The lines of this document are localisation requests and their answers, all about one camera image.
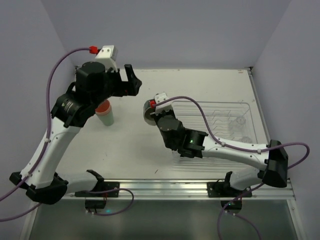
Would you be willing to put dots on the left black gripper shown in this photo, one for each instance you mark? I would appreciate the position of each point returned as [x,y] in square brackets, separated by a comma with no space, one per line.
[122,81]

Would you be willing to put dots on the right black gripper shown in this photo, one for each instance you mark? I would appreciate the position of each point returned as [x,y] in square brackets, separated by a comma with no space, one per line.
[164,119]

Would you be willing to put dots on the pink plastic cup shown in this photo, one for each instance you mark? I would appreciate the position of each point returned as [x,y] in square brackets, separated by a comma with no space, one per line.
[104,108]

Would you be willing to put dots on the light green plastic cup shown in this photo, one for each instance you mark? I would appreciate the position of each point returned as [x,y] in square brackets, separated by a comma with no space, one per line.
[106,117]

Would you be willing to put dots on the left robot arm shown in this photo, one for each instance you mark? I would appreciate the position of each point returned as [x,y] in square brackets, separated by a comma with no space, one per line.
[94,83]

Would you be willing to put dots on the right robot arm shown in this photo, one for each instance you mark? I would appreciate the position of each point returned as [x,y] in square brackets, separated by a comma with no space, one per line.
[267,164]

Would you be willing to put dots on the clear plastic dish rack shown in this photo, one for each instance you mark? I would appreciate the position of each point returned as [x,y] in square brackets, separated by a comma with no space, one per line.
[228,120]

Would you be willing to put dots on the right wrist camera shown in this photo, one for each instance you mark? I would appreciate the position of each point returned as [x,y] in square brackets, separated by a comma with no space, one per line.
[160,103]

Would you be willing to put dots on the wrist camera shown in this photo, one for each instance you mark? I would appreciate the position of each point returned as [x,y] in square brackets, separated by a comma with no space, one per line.
[107,56]
[160,103]

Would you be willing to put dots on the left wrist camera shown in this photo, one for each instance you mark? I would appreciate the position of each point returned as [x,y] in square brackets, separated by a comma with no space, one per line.
[107,56]

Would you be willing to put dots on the aluminium mounting rail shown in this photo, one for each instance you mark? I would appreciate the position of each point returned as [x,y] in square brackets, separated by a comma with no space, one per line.
[192,189]

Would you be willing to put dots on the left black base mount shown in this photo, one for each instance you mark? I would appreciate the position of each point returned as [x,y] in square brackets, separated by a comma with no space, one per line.
[102,191]

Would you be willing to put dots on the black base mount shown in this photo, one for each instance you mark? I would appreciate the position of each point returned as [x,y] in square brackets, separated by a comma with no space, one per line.
[221,188]
[102,191]

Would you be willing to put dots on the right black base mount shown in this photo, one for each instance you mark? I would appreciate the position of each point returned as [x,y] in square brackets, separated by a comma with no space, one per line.
[221,188]

